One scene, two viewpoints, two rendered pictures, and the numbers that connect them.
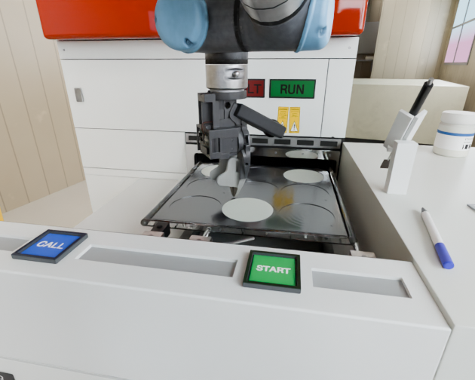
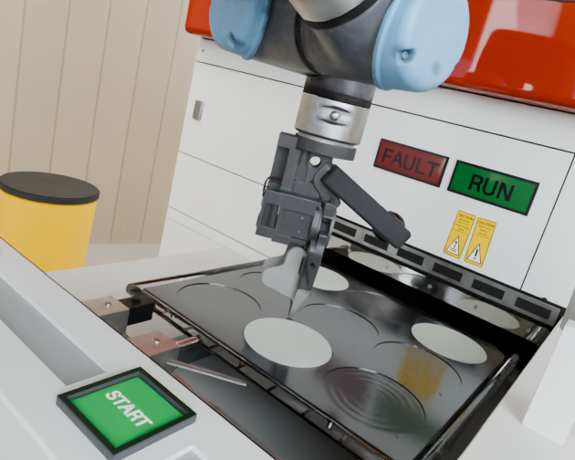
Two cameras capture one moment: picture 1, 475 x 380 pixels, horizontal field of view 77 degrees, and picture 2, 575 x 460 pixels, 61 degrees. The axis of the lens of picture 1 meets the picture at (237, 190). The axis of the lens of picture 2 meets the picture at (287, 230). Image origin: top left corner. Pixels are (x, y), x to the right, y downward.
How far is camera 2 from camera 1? 0.20 m
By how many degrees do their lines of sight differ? 24
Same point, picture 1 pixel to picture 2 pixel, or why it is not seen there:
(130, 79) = (262, 106)
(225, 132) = (292, 201)
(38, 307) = not seen: outside the picture
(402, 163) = (566, 371)
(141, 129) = (251, 178)
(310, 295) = not seen: outside the picture
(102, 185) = (180, 239)
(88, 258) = not seen: outside the picture
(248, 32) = (309, 38)
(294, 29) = (361, 44)
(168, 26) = (218, 13)
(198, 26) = (247, 18)
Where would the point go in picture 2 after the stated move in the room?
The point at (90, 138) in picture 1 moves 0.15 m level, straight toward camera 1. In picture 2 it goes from (190, 171) to (172, 182)
